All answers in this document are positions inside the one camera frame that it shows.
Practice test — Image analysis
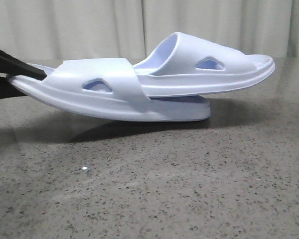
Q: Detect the beige pleated curtain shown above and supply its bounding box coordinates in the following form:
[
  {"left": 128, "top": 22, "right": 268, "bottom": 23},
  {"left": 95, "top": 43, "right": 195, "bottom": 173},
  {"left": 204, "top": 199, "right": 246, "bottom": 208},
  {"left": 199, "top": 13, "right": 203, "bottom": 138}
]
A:
[{"left": 0, "top": 0, "right": 299, "bottom": 60}]

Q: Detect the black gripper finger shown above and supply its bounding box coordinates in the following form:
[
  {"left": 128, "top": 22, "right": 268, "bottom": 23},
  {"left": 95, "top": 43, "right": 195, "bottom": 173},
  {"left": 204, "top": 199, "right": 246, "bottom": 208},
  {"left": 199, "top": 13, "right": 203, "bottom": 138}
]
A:
[
  {"left": 0, "top": 76, "right": 26, "bottom": 99},
  {"left": 0, "top": 50, "right": 46, "bottom": 80}
]

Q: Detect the light blue slipper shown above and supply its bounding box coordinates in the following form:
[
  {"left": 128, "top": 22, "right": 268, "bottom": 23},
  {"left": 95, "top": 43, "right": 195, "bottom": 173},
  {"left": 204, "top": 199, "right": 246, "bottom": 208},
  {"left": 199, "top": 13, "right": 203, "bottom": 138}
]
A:
[
  {"left": 134, "top": 32, "right": 275, "bottom": 97},
  {"left": 8, "top": 58, "right": 211, "bottom": 121}
]

